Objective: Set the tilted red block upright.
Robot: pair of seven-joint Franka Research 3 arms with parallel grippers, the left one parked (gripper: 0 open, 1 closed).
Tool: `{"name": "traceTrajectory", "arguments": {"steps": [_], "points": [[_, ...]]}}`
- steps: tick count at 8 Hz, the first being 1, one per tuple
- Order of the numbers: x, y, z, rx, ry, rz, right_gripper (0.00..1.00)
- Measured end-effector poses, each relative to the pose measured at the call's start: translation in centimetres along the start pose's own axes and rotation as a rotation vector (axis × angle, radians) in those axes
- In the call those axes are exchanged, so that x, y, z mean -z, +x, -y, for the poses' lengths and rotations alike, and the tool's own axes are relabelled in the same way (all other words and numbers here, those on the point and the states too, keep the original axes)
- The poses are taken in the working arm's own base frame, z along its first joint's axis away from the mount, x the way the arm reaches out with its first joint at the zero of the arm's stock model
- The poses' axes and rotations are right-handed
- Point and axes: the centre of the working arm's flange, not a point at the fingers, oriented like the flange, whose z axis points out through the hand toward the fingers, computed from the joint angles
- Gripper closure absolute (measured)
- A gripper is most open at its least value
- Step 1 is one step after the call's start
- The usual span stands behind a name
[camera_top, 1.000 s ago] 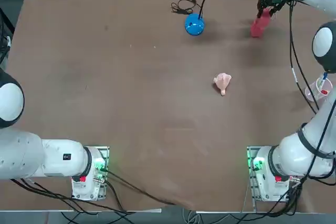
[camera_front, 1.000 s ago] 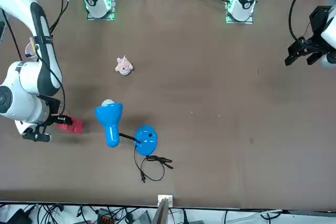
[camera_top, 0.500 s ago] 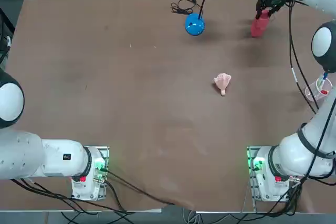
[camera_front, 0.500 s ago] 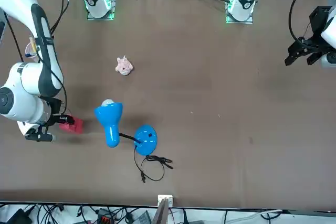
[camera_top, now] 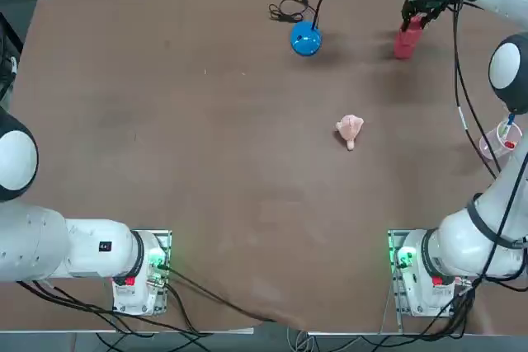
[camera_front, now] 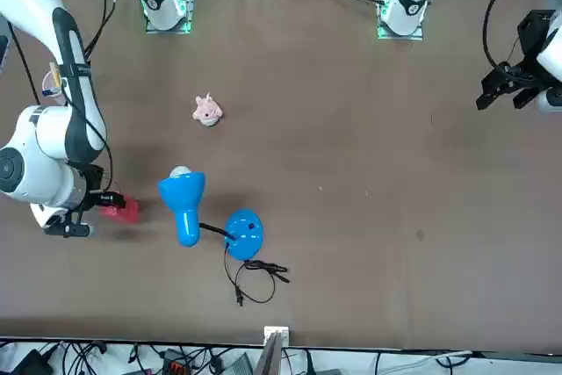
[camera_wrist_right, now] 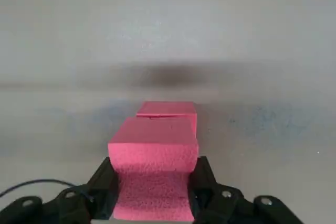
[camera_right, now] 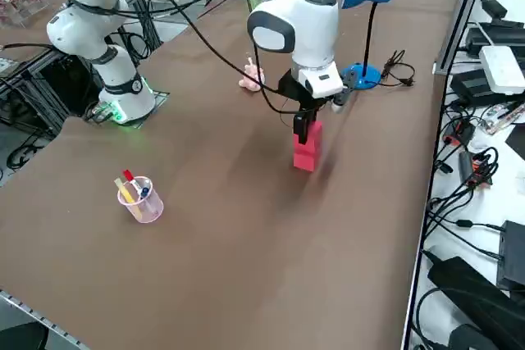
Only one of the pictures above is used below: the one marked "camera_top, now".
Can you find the red foam block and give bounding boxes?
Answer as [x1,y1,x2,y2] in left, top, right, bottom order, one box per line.
[405,13,427,36]
[393,26,423,61]

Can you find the blue desk lamp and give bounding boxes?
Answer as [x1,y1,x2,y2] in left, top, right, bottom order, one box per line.
[290,0,367,58]

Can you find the pink plush toy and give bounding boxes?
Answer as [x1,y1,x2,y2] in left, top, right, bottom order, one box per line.
[334,114,365,153]

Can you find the clear plastic cup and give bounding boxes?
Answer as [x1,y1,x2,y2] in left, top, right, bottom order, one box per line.
[478,120,524,162]

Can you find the aluminium mounting plate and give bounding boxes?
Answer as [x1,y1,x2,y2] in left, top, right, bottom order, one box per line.
[386,228,460,319]
[130,228,173,317]

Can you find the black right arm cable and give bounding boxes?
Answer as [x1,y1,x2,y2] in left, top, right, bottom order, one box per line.
[450,0,502,182]

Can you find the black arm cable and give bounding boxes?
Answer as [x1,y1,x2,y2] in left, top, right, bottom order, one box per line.
[450,0,502,182]
[15,279,211,336]
[163,263,278,324]

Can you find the black coiled power cable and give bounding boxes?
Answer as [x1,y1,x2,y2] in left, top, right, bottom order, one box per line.
[268,0,311,23]

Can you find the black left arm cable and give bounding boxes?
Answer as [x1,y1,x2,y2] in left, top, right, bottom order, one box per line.
[15,279,211,336]
[163,263,278,324]

